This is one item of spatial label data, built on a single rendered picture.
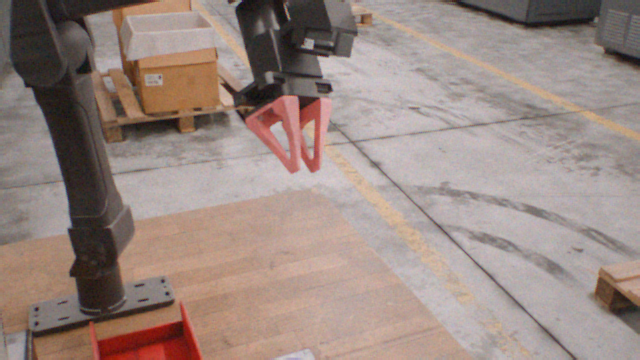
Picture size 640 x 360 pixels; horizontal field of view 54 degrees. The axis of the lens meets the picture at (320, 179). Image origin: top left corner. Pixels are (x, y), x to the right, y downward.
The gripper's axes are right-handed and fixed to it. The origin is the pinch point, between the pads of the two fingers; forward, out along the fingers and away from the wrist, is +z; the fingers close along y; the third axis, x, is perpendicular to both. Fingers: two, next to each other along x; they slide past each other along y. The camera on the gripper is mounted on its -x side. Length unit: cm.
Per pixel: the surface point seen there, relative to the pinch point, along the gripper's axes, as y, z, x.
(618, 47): 537, -134, 88
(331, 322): 17.0, 17.3, 18.5
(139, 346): -4.2, 13.3, 33.6
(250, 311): 10.9, 12.6, 27.7
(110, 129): 149, -125, 278
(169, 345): -1.4, 14.2, 31.0
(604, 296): 197, 38, 48
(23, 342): -28.9, 11.6, 7.7
